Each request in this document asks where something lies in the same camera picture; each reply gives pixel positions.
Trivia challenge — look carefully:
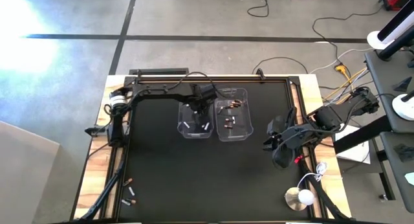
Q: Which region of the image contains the black and white bar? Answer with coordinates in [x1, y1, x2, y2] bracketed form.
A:
[376, 3, 414, 62]

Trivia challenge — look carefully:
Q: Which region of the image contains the white lamp cable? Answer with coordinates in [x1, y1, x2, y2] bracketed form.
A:
[296, 161, 329, 190]

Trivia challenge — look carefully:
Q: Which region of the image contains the white ball lamp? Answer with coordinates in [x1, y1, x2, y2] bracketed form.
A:
[297, 189, 316, 207]

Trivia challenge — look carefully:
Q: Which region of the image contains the grey side table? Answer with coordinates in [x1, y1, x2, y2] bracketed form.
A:
[380, 130, 414, 215]
[364, 50, 414, 134]

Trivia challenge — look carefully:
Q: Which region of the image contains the black flat object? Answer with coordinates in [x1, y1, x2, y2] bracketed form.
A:
[393, 142, 414, 163]

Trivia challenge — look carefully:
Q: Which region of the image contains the white round stand base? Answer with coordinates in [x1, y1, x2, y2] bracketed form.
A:
[391, 93, 414, 121]
[366, 30, 394, 50]

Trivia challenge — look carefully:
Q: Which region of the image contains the clear plastic bin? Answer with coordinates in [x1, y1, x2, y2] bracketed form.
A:
[177, 100, 215, 140]
[213, 87, 254, 142]

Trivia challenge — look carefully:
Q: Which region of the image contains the black aluminium table frame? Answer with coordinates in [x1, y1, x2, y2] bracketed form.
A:
[72, 74, 352, 224]

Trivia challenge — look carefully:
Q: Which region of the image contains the black left wrist camera cable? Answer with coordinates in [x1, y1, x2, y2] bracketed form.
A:
[174, 71, 224, 98]

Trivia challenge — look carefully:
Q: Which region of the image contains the black diagonal beam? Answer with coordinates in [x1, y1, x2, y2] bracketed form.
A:
[332, 115, 393, 155]

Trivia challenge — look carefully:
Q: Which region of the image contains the black floor cable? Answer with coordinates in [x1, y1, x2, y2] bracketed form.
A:
[246, 0, 279, 18]
[251, 56, 309, 76]
[311, 5, 384, 68]

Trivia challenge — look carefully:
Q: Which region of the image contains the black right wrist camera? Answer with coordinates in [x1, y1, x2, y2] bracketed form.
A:
[266, 115, 286, 137]

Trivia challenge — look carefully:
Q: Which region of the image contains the black side bracket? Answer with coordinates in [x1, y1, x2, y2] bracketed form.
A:
[84, 124, 109, 137]

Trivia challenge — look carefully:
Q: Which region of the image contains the grey cabinet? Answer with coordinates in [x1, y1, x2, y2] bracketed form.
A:
[0, 120, 61, 224]

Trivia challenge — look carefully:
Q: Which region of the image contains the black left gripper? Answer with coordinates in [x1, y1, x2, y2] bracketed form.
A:
[188, 84, 208, 123]

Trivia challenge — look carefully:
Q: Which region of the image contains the yellow power cable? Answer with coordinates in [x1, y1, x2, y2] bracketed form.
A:
[323, 64, 368, 102]

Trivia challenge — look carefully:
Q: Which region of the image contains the brass round lamp base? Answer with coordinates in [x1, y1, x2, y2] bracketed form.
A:
[284, 186, 309, 213]

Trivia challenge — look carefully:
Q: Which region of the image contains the black triangular bracket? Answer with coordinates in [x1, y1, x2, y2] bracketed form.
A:
[393, 76, 413, 93]

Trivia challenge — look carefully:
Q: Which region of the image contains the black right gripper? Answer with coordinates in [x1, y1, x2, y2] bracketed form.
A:
[262, 124, 312, 153]

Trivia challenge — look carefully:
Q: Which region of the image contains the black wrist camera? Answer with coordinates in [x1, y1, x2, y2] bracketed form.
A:
[199, 84, 218, 100]
[266, 115, 286, 137]

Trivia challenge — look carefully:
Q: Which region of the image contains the white floor cable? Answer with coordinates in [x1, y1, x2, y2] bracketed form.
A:
[309, 48, 373, 74]

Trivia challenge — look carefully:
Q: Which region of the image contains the white box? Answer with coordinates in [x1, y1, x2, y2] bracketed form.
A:
[334, 125, 372, 166]

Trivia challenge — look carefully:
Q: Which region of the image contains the black slotted bar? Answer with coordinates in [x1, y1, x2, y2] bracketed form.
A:
[128, 67, 191, 76]

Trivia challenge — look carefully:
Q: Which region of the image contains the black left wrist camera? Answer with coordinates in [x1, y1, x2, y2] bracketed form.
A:
[199, 84, 218, 100]

